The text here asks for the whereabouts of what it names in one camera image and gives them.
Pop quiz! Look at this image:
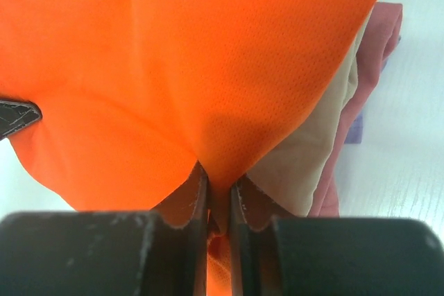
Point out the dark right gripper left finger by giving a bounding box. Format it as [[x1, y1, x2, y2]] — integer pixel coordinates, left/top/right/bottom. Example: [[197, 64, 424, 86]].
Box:
[[1, 165, 207, 295]]

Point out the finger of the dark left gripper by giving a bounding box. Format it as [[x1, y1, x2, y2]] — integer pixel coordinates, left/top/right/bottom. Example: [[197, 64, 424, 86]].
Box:
[[0, 99, 42, 139]]

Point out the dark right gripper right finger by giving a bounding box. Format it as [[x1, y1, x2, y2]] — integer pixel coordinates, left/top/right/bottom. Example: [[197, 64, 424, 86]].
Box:
[[230, 177, 443, 295]]

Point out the orange t-shirt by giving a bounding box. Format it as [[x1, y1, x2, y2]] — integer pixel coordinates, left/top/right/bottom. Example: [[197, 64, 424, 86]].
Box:
[[1, 0, 376, 295]]

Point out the folded purple t-shirt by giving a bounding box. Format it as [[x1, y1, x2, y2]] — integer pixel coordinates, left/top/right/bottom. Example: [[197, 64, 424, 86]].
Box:
[[345, 34, 402, 146]]

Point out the folded pink t-shirt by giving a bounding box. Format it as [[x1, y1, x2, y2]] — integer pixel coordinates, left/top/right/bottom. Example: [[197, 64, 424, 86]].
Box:
[[308, 2, 403, 217]]

